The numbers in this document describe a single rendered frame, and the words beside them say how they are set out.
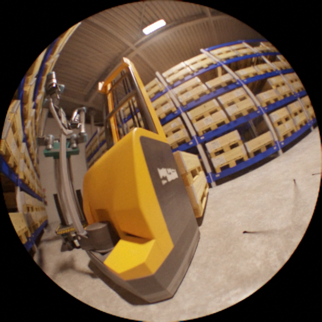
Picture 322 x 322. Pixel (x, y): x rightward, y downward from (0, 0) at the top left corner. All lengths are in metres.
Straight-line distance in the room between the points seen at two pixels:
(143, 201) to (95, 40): 7.33
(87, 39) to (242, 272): 8.10
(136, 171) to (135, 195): 0.09
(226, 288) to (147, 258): 0.42
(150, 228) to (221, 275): 0.48
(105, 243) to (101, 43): 7.49
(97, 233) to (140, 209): 0.35
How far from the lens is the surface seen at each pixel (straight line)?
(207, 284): 0.66
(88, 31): 7.31
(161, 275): 0.49
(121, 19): 7.23
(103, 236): 0.64
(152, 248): 0.41
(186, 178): 0.96
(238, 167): 2.41
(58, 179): 1.93
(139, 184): 0.39
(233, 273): 0.67
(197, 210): 1.04
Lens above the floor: 0.59
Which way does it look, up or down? 10 degrees up
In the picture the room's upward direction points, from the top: 20 degrees counter-clockwise
